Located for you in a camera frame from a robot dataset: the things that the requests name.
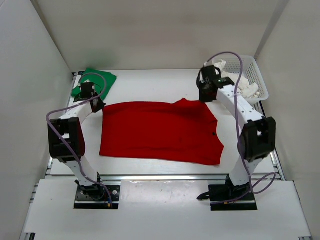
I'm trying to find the green t shirt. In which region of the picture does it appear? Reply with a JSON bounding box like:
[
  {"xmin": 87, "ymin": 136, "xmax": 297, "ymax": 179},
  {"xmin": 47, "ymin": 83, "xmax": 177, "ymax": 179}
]
[{"xmin": 80, "ymin": 68, "xmax": 117, "ymax": 101}]

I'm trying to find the white t shirt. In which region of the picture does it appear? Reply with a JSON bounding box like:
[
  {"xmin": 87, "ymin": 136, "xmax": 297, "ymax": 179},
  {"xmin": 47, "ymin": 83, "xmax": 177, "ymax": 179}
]
[{"xmin": 211, "ymin": 59, "xmax": 260, "ymax": 99}]

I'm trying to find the white plastic basket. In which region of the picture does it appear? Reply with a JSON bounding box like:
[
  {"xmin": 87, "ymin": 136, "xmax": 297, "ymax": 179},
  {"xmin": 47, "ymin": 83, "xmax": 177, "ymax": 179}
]
[{"xmin": 211, "ymin": 54, "xmax": 269, "ymax": 105}]

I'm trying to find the red t shirt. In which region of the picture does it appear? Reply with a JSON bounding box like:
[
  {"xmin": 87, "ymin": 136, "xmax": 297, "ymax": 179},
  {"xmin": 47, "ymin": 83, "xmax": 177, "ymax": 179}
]
[{"xmin": 99, "ymin": 98, "xmax": 224, "ymax": 166}]

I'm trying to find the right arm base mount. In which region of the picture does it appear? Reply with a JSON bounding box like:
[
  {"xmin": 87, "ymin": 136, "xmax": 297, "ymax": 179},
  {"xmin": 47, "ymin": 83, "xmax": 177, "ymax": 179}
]
[{"xmin": 208, "ymin": 181, "xmax": 258, "ymax": 212}]

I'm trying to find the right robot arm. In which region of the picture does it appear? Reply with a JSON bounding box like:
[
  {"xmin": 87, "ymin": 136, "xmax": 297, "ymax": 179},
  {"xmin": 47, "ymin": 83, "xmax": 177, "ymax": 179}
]
[{"xmin": 196, "ymin": 65, "xmax": 276, "ymax": 205}]

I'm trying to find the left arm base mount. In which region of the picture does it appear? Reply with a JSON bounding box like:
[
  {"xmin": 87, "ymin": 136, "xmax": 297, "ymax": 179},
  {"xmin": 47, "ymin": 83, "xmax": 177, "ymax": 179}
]
[{"xmin": 73, "ymin": 180, "xmax": 121, "ymax": 210}]

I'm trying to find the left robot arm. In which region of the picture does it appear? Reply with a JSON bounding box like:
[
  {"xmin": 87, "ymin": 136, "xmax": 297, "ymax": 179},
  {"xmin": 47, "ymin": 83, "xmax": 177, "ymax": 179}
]
[{"xmin": 46, "ymin": 81, "xmax": 107, "ymax": 201}]

